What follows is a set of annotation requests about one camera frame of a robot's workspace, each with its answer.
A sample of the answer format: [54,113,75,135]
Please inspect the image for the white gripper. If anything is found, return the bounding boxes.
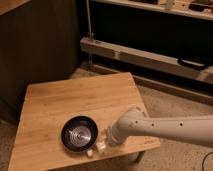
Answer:
[106,124,126,146]

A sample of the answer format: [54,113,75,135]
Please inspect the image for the clear plastic bottle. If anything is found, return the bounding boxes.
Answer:
[96,129,111,155]

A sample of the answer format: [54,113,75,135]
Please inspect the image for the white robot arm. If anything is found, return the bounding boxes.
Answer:
[106,107,213,147]

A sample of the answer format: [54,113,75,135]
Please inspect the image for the small white bottle cap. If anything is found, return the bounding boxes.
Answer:
[86,150,94,158]

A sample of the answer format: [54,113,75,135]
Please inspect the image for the black ceramic bowl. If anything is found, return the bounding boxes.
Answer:
[61,116,98,153]

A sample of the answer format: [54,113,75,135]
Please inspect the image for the wooden table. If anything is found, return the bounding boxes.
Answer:
[8,73,160,171]

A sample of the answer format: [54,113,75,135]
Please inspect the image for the long grey metal beam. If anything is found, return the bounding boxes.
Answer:
[80,37,213,84]

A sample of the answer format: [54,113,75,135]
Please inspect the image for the vertical metal pole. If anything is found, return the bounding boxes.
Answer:
[86,0,94,40]

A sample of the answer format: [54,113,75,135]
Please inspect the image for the wooden shelf board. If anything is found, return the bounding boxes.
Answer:
[92,0,213,21]

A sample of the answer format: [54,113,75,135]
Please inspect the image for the black handle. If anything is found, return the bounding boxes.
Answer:
[177,59,209,71]

